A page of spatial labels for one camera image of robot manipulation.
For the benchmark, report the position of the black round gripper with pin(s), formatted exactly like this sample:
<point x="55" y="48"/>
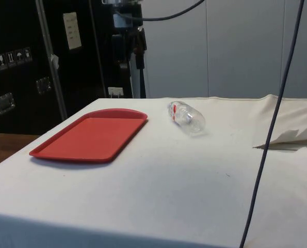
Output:
<point x="132" y="13"/>

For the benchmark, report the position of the clear plastic bottle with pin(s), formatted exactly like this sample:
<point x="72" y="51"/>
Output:
<point x="188" y="117"/>

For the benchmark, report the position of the red plastic tray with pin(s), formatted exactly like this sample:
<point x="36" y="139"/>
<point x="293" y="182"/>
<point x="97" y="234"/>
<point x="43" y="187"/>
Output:
<point x="91" y="139"/>

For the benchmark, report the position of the pale grey locker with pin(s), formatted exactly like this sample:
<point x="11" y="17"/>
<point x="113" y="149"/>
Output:
<point x="303" y="56"/>
<point x="176" y="56"/>
<point x="246" y="51"/>

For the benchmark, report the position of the black cabinet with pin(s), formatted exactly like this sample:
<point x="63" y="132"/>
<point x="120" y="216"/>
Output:
<point x="19" y="31"/>

